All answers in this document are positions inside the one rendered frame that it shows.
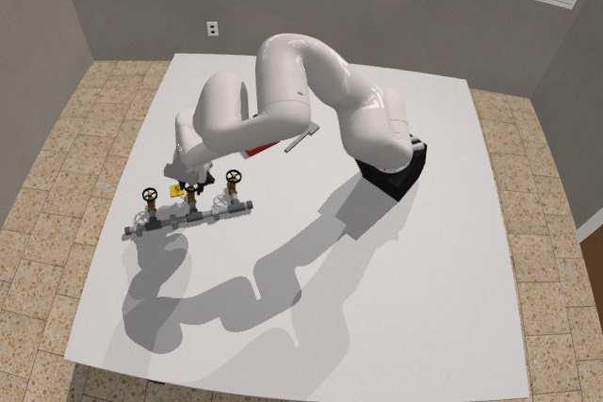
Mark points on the red rectangular block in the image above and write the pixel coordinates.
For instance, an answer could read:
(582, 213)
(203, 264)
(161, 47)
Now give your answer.
(254, 151)

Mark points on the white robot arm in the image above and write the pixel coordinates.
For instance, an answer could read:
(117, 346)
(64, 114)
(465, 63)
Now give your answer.
(372, 120)

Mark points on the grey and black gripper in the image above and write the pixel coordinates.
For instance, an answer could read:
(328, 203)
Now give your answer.
(204, 174)

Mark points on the yellow tag on chain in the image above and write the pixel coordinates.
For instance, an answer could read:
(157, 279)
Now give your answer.
(175, 189)

